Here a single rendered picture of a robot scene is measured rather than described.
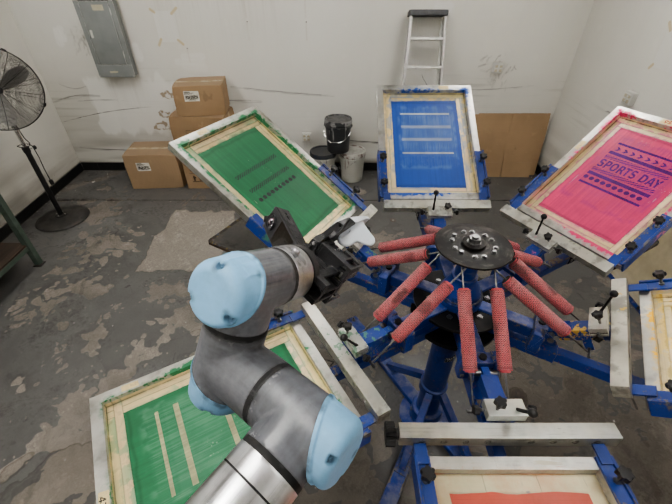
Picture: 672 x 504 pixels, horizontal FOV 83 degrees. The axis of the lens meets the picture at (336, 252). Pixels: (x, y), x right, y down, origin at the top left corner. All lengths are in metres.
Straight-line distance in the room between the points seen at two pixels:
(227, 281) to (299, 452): 0.17
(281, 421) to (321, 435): 0.04
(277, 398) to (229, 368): 0.07
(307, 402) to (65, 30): 5.09
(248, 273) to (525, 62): 4.73
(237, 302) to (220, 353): 0.08
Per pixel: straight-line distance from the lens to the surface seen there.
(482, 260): 1.51
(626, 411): 3.08
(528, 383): 2.90
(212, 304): 0.40
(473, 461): 1.38
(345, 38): 4.52
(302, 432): 0.39
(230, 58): 4.69
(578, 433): 1.50
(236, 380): 0.43
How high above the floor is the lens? 2.21
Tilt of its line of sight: 39 degrees down
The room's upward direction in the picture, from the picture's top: straight up
